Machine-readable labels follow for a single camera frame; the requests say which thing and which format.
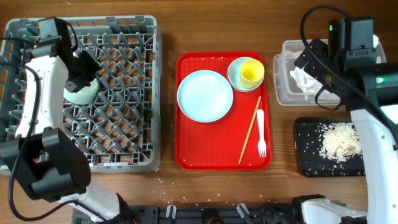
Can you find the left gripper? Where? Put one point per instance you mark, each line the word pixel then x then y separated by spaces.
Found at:
pixel 94 68

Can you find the green bowl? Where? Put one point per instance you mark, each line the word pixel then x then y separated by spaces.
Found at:
pixel 84 96

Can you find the light blue plate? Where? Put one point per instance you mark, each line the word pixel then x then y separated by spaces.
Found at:
pixel 205 96

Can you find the yellow plastic cup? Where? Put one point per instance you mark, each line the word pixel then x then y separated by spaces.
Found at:
pixel 251 73

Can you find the white napkin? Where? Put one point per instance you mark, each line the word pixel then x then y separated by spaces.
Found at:
pixel 301 82

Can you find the rice and food scraps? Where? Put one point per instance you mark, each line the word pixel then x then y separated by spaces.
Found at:
pixel 339 141

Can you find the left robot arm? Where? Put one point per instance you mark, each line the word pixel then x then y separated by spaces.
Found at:
pixel 42 159

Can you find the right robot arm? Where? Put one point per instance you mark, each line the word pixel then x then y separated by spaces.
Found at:
pixel 347 66

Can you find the grey dishwasher rack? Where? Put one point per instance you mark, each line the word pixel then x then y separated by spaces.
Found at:
pixel 119 130

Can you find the light blue small bowl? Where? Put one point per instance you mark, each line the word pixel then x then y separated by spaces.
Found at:
pixel 233 74

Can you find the red plastic tray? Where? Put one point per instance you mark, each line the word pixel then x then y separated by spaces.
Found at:
pixel 217 146

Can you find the wooden chopstick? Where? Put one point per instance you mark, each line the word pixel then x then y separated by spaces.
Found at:
pixel 249 129

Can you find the white plastic fork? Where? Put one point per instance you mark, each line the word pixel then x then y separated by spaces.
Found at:
pixel 261 146

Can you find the clear plastic bin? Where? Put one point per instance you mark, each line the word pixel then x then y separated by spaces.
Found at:
pixel 283 64

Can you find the black tray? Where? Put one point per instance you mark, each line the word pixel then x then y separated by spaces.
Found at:
pixel 308 136

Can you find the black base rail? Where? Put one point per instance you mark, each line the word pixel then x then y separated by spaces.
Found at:
pixel 267 213

